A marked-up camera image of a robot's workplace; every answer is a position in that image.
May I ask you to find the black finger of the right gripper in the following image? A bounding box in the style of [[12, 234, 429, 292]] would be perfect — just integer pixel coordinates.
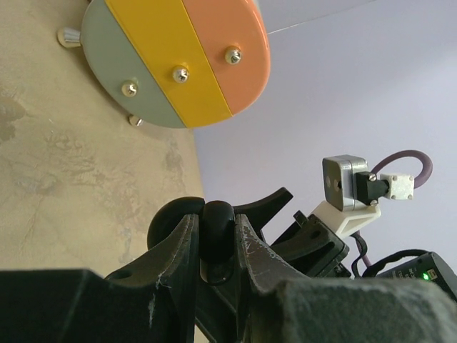
[[233, 187, 293, 243], [196, 282, 238, 343]]

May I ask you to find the black earbud charging case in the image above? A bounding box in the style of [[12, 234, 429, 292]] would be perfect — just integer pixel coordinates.
[[147, 197, 235, 286]]

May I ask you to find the round cream drawer cabinet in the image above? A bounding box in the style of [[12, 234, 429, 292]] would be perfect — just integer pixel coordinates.
[[56, 1, 271, 129]]

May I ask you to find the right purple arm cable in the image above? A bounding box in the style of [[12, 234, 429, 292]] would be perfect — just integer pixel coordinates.
[[351, 149, 433, 278]]

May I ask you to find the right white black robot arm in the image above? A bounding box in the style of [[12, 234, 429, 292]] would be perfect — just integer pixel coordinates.
[[196, 181, 456, 342]]

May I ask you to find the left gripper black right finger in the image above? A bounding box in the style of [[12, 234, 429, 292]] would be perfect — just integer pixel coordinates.
[[235, 215, 456, 342]]

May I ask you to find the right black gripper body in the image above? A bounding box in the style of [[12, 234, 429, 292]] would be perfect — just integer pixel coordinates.
[[271, 211, 351, 278]]

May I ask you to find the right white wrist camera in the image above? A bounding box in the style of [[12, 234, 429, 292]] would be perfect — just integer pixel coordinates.
[[311, 155, 415, 239]]

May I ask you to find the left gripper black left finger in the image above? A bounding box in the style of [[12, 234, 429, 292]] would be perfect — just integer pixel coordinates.
[[1, 215, 199, 342]]

